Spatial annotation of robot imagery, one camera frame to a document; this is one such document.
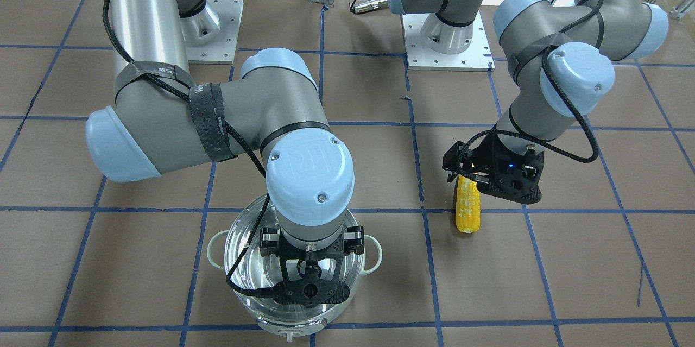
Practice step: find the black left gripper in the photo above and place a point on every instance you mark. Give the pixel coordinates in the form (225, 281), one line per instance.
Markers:
(487, 156)

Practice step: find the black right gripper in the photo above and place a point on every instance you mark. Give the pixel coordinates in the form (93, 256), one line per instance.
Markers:
(270, 240)

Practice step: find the yellow corn cob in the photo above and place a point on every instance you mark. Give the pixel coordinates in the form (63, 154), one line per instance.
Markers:
(467, 205)

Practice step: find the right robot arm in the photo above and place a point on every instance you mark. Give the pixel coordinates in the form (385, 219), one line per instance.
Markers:
(162, 121)

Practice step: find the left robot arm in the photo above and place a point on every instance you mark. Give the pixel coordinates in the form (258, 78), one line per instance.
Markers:
(562, 59)

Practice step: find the white steel pot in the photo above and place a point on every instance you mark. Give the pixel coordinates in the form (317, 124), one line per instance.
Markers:
(296, 271)

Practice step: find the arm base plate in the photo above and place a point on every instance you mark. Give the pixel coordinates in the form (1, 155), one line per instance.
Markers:
(211, 36)
(433, 45)

